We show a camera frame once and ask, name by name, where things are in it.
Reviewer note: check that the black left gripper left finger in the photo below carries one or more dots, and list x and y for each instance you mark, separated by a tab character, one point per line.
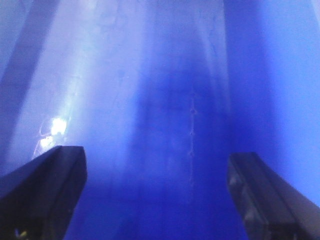
37	200

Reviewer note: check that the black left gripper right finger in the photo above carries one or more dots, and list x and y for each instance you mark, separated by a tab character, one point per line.
270	208

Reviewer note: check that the blue upper bin left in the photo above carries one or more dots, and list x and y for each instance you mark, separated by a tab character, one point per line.
160	93

